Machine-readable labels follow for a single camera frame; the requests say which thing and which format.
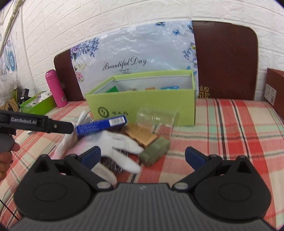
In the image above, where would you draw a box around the plaid bed sheet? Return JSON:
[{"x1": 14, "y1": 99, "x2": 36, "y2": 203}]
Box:
[{"x1": 1, "y1": 99, "x2": 283, "y2": 229}]

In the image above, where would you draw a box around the person's left hand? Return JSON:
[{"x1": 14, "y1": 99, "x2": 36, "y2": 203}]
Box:
[{"x1": 0, "y1": 143, "x2": 20, "y2": 181}]

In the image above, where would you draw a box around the floral plastic bedding bag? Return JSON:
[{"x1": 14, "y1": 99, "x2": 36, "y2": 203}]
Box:
[{"x1": 70, "y1": 19, "x2": 199, "y2": 95}]

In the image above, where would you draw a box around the white pink glove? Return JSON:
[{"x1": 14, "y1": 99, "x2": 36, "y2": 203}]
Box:
[
  {"x1": 51, "y1": 110, "x2": 91, "y2": 159},
  {"x1": 67, "y1": 130, "x2": 144, "y2": 174}
]

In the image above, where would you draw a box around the long dark blue box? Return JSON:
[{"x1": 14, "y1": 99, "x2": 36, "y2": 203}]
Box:
[{"x1": 76, "y1": 115, "x2": 128, "y2": 138}]

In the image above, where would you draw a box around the green tray on nightstand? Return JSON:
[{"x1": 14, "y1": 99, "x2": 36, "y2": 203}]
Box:
[{"x1": 20, "y1": 90, "x2": 56, "y2": 115}]

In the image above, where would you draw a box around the square green box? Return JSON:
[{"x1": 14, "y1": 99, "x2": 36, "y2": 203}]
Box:
[{"x1": 106, "y1": 86, "x2": 119, "y2": 93}]

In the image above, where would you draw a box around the pink thermos bottle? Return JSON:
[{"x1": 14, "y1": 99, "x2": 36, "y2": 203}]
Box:
[{"x1": 45, "y1": 69, "x2": 68, "y2": 108}]

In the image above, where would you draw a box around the brown shoe box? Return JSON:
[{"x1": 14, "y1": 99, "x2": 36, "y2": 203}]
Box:
[{"x1": 264, "y1": 68, "x2": 284, "y2": 119}]

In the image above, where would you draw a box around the clear plastic cup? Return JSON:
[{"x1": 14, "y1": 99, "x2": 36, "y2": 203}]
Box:
[{"x1": 136, "y1": 108, "x2": 180, "y2": 139}]

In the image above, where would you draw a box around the light green storage box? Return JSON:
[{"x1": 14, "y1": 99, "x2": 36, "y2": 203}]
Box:
[{"x1": 85, "y1": 70, "x2": 195, "y2": 126}]

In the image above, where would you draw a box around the steel wool scrubber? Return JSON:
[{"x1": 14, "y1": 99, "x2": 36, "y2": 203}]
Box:
[{"x1": 100, "y1": 156, "x2": 124, "y2": 175}]

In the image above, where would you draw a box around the blue gum box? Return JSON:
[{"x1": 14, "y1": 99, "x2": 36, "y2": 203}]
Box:
[{"x1": 160, "y1": 86, "x2": 180, "y2": 90}]

